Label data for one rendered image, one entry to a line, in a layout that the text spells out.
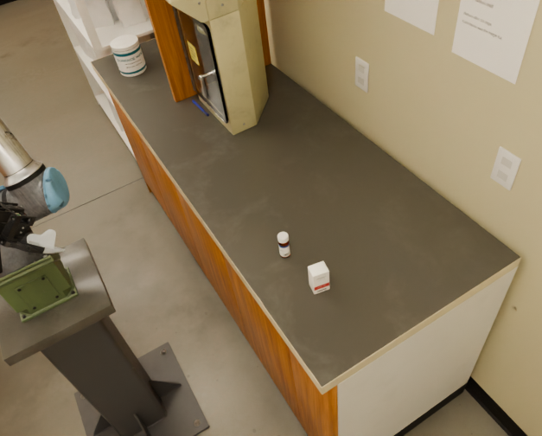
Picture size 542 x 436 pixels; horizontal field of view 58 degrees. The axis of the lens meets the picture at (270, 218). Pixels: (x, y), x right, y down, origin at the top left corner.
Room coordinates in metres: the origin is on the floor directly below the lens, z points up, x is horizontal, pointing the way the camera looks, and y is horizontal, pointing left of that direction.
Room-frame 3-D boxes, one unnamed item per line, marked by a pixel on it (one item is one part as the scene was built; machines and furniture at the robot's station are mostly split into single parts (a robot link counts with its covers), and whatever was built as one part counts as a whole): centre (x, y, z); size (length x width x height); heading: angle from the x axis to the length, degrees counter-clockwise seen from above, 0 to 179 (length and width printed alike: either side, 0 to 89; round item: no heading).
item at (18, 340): (0.94, 0.72, 0.92); 0.32 x 0.32 x 0.04; 24
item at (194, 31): (1.72, 0.17, 1.19); 0.30 x 0.01 x 0.40; 24
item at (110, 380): (0.94, 0.72, 0.45); 0.48 x 0.48 x 0.90; 24
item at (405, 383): (1.59, 0.03, 0.45); 2.05 x 0.67 x 0.90; 24
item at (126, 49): (2.22, 0.54, 1.02); 0.13 x 0.13 x 0.15
